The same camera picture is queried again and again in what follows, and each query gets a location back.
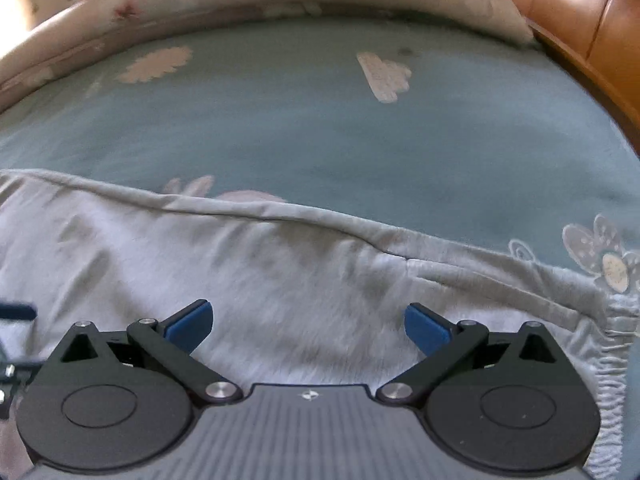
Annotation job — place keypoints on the wooden headboard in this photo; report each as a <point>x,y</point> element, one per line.
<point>575,10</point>

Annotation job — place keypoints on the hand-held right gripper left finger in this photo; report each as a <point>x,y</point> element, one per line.
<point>192,327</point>

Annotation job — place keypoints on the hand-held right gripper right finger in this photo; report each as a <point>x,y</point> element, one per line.
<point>427,327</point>

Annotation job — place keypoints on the teal floral bed sheet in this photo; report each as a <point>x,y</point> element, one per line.
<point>300,120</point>

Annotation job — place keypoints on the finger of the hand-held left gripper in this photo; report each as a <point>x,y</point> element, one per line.
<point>17,310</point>

